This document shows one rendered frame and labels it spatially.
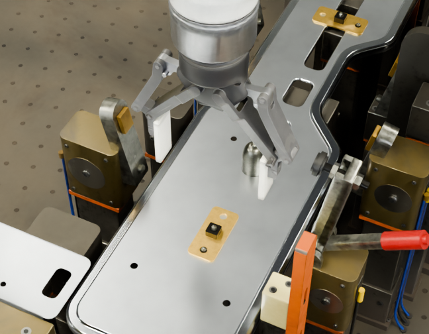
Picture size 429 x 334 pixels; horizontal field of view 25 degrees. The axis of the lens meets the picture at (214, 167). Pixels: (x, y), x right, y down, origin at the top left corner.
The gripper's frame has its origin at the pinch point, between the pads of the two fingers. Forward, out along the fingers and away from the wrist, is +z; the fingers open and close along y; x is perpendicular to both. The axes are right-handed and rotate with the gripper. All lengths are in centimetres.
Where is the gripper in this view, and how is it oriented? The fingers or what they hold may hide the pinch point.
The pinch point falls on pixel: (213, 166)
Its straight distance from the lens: 115.8
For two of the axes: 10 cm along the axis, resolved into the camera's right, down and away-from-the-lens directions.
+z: 0.0, 6.5, 7.6
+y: -9.0, -3.3, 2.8
